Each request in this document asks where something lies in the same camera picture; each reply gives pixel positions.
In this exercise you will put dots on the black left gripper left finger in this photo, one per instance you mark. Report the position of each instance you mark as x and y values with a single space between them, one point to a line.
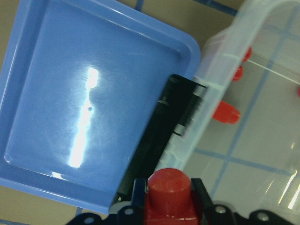
139 193

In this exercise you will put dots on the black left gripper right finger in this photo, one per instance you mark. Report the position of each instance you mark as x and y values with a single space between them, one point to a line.
200 196

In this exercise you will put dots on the red block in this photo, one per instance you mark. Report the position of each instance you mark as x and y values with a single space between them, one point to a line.
238 74
247 55
226 113
168 200

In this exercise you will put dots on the clear plastic storage box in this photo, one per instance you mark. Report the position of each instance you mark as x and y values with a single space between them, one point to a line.
255 163

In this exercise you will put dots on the blue plastic tray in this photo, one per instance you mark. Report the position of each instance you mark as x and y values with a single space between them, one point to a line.
78 85

